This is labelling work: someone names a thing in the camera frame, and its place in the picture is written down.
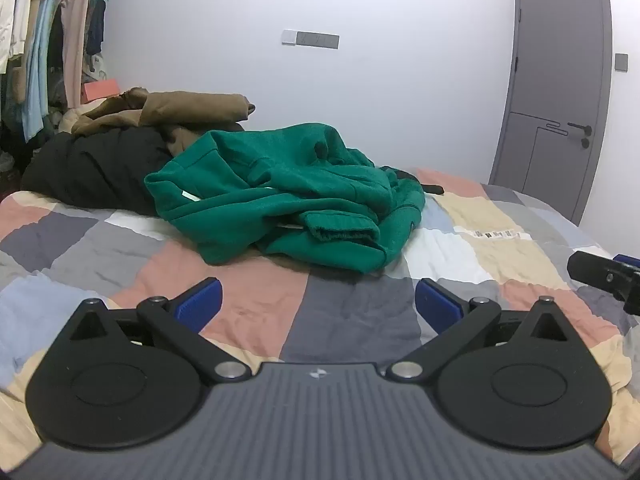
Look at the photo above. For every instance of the small black object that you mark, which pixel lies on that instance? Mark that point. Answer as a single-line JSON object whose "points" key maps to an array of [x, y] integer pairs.
{"points": [[432, 189]]}

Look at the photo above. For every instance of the green hoodie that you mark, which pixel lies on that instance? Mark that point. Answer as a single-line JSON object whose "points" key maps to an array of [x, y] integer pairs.
{"points": [[280, 200]]}

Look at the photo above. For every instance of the grey wall switch panel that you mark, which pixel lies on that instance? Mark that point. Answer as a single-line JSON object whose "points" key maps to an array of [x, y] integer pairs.
{"points": [[317, 40]]}

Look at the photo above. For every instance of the white wall switch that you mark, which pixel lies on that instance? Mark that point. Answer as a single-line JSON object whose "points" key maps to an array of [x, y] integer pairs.
{"points": [[288, 37]]}

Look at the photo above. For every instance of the brown garment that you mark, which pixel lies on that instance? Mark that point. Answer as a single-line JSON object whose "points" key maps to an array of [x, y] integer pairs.
{"points": [[190, 105]]}

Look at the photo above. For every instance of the rack of hanging clothes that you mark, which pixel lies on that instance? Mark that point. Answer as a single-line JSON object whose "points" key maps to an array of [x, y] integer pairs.
{"points": [[40, 35]]}

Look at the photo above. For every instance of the pink box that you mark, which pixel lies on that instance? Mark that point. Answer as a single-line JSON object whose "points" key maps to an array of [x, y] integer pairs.
{"points": [[102, 90]]}

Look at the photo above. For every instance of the black puffer jacket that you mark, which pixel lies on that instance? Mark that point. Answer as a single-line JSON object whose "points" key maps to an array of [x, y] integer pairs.
{"points": [[95, 170]]}

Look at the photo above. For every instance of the grey door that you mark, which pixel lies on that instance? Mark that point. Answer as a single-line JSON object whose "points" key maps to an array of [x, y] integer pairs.
{"points": [[550, 60]]}

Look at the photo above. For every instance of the grey square light switch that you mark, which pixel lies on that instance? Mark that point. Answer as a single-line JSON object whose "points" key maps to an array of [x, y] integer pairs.
{"points": [[621, 62]]}

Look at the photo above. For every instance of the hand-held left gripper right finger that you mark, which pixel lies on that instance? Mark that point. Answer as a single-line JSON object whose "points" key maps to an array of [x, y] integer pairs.
{"points": [[440, 305]]}

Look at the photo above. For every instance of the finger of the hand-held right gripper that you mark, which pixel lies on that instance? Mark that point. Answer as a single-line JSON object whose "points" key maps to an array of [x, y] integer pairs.
{"points": [[595, 271], [629, 259]]}

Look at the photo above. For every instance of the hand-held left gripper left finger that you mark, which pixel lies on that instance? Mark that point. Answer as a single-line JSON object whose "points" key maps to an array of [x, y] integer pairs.
{"points": [[200, 302]]}

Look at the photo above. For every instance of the patchwork bed quilt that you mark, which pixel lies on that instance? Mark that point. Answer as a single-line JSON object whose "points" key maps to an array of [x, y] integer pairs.
{"points": [[350, 310]]}

